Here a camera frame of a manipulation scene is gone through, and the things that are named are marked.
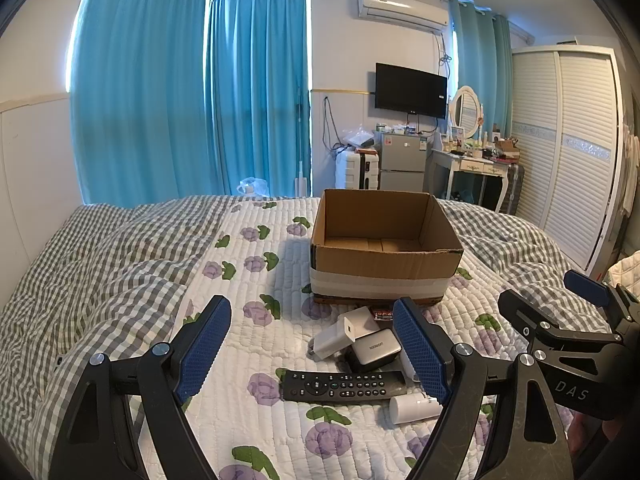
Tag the cosmetics clutter on vanity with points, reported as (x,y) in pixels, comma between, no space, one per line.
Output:
(480,146)

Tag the white suitcase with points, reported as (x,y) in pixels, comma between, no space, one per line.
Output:
(352,170)

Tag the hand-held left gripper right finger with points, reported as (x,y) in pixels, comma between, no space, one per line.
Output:
(420,355)

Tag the white air conditioner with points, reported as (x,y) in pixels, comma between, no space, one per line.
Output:
(400,10)

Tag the white oval mirror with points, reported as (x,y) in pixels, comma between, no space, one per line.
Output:
(466,110)

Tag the blue plastic basket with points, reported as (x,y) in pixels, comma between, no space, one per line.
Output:
(462,196)

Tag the white charger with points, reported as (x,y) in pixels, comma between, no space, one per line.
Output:
(340,332)

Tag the clutter on fridge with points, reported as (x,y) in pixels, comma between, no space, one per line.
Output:
(405,129)

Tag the black wall television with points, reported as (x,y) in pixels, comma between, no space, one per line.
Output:
(410,90)

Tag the white quilted cushion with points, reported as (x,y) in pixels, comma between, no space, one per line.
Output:
(625,270)

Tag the silver fridge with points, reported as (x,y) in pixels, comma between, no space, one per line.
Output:
(402,160)

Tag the silver and black charger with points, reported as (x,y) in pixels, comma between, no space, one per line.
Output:
(372,349)

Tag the wide teal curtain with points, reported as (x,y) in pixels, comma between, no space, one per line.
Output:
(140,85)

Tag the white louvred wardrobe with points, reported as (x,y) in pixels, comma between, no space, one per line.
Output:
(565,150)

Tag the narrow teal curtain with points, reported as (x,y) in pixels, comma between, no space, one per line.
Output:
(260,85)

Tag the hanging clothes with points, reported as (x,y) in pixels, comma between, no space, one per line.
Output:
(631,170)

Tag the teal curtain beside wardrobe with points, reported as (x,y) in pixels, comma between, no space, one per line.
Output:
(482,50)

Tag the black remote control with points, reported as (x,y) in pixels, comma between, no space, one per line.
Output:
(340,385)

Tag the white cylindrical bottle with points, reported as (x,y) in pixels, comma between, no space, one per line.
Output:
(410,408)

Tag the cardboard box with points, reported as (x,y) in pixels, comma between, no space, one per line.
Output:
(385,270)

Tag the clear plastic bag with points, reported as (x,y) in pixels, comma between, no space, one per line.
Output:
(252,187)

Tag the grey suitcase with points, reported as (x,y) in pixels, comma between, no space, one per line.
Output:
(514,187)

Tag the small dark red box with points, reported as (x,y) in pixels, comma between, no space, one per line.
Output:
(382,315)

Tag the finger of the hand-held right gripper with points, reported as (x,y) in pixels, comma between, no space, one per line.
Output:
(586,285)
(515,306)

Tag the white vanity table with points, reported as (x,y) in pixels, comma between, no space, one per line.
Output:
(472,166)

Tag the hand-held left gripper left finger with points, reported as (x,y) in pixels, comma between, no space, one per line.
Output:
(205,347)

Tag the plastic bag on suitcase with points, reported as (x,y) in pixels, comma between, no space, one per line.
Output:
(357,136)

